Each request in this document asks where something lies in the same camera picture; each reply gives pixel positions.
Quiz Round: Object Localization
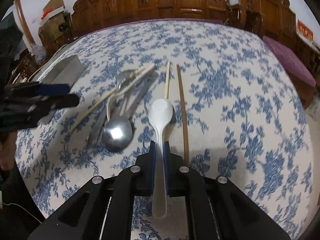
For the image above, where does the dark brown wooden chopstick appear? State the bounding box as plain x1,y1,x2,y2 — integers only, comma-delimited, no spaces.
176,64,189,165

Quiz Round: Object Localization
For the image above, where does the metal rectangular tray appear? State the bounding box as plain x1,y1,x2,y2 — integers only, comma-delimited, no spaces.
36,55,86,126

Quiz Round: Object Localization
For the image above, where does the white plastic spoon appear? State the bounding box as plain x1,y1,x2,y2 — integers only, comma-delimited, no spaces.
149,99,173,219

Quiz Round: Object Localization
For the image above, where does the large metal spoon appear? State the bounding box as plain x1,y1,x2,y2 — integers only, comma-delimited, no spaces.
101,116,133,152

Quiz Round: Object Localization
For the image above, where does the light bamboo chopstick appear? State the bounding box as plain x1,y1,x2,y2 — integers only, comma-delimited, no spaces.
164,61,170,99

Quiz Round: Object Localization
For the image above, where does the cardboard boxes stack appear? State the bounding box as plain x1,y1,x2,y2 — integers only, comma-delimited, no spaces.
38,0,73,56

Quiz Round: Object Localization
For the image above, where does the blue floral tablecloth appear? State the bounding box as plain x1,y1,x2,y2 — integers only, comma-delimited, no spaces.
16,21,313,239

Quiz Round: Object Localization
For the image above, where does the carved wooden sofa bench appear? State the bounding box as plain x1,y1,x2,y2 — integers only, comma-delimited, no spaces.
72,0,296,42

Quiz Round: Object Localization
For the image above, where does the red paper box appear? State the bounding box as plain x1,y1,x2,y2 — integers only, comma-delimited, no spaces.
297,20,313,41

